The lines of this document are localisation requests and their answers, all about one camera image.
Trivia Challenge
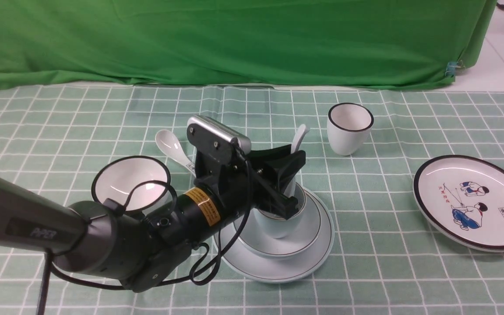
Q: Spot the white black-rimmed bowl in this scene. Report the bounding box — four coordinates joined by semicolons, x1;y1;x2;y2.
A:
91;156;172;214

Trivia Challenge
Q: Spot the white black-rimmed cup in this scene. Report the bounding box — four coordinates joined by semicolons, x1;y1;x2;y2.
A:
326;102;374;156

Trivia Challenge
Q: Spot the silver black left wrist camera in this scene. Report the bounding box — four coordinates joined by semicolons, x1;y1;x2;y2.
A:
187;115;252;178

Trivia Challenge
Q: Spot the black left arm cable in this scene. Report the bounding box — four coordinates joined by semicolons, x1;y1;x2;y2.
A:
35;149;257;315

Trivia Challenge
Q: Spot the pale blue small cup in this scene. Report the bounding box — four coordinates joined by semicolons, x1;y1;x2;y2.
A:
252;181;306;239

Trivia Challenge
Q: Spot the pale blue gold-rimmed plate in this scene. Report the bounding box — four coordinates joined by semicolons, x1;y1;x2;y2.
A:
222;186;335;283

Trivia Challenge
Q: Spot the black-rimmed illustrated plate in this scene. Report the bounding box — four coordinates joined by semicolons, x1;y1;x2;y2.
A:
412;155;504;252

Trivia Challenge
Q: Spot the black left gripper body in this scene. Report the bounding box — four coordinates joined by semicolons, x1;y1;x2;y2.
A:
194;145;306;220

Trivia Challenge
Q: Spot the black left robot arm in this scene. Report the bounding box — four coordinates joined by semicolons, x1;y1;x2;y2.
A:
0;144;307;293

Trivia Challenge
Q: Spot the green backdrop cloth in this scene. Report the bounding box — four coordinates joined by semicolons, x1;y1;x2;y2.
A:
0;0;496;90

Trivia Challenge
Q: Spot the green checkered tablecloth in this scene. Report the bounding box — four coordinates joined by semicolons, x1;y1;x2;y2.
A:
0;84;504;315

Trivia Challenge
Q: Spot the white spoon with characters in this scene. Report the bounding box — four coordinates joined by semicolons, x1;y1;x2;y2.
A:
155;129;195;176

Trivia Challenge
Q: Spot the plain white ceramic spoon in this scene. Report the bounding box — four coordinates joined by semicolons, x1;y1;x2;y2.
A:
283;124;310;197

